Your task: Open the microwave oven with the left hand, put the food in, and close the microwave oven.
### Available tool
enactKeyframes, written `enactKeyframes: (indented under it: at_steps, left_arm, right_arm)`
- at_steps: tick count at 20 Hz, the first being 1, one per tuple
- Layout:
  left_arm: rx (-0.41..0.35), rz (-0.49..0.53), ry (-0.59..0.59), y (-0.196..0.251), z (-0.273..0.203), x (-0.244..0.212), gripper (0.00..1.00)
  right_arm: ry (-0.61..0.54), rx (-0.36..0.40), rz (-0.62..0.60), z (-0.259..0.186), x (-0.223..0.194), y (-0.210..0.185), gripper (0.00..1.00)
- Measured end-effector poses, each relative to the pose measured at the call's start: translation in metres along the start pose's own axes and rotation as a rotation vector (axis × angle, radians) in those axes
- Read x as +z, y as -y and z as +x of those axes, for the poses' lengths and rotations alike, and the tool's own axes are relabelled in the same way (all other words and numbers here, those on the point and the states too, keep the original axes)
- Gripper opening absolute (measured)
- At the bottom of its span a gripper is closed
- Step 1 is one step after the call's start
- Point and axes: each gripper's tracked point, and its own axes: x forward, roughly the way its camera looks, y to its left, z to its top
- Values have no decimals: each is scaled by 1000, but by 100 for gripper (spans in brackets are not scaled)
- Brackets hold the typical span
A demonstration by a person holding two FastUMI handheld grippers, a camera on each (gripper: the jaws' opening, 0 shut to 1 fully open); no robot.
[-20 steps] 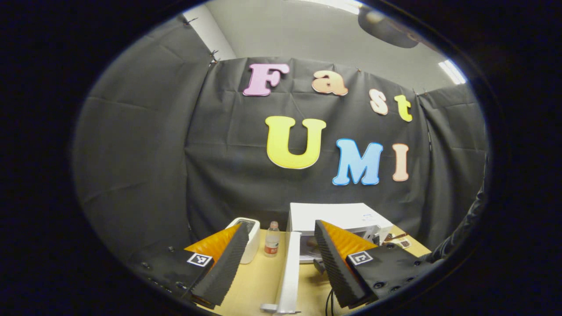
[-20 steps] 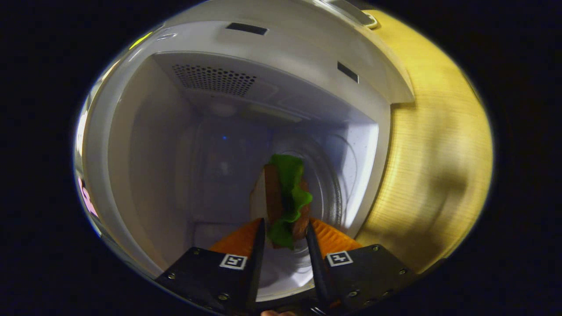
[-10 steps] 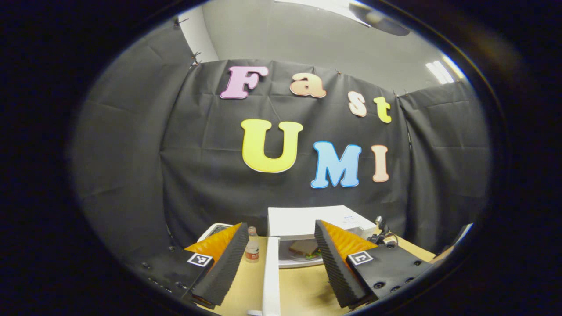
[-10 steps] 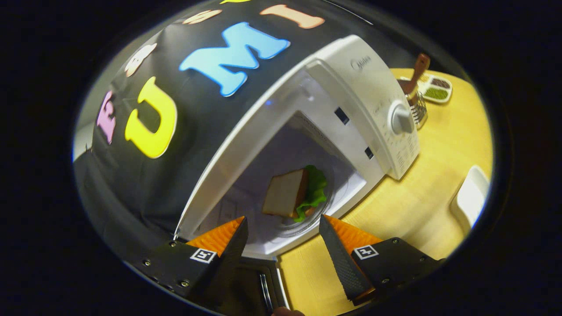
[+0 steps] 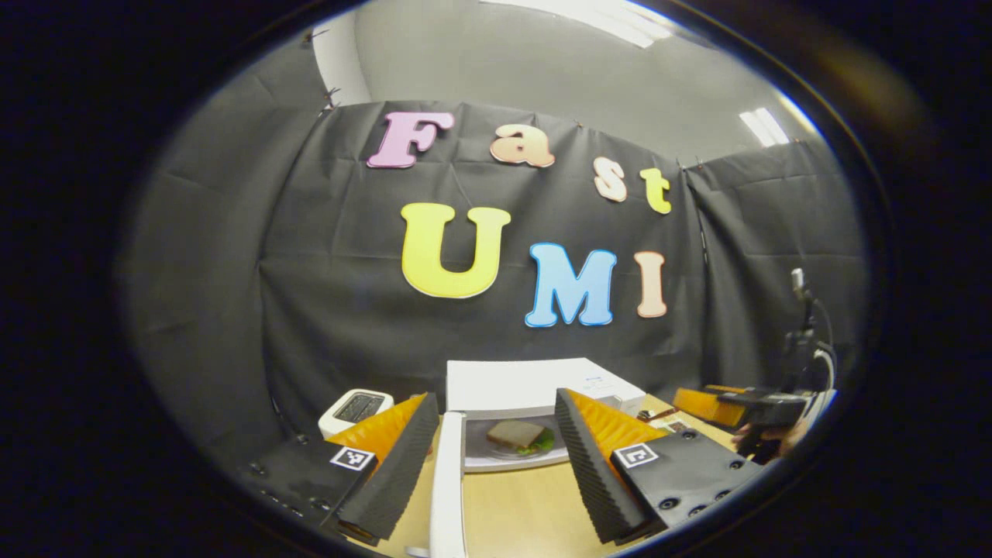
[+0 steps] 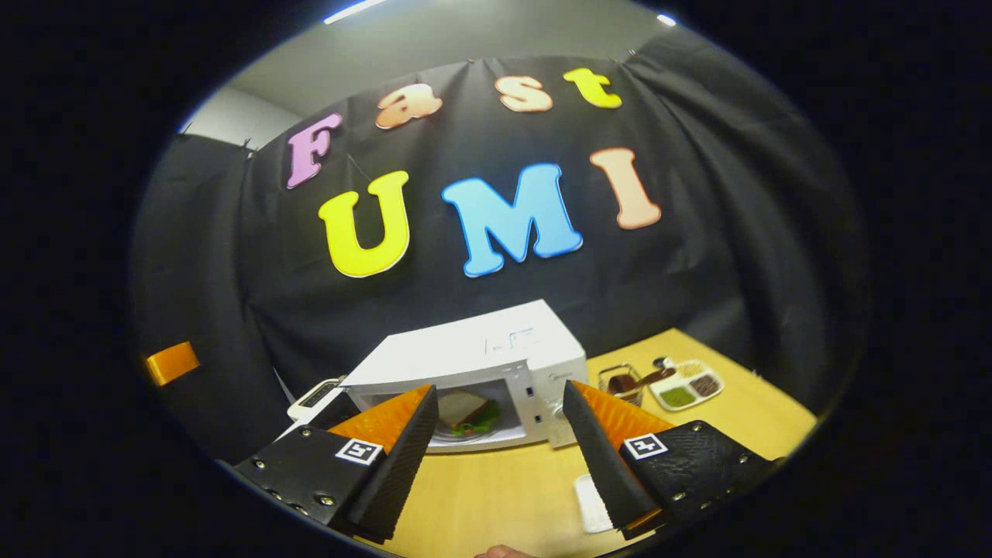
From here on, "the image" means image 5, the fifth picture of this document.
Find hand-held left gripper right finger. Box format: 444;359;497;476
553;387;765;546

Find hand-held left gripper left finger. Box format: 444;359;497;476
242;392;441;545

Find lettuce sandwich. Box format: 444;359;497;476
486;420;556;456

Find white microwave oven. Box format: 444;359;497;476
429;357;647;558

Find white toaster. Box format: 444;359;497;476
318;389;394;439

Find black backdrop cloth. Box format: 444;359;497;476
120;35;869;474

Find small ceiling light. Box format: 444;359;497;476
739;107;791;148

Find large ceiling light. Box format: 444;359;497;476
480;0;677;49

